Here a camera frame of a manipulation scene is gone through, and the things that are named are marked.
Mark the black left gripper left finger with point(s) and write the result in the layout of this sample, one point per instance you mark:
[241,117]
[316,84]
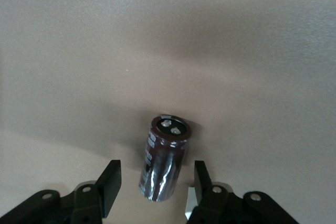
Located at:
[86,203]

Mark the large brown electrolytic capacitor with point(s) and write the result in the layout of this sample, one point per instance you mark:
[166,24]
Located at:
[162,161]

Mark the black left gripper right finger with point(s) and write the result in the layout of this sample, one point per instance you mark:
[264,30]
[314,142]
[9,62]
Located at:
[218,205]

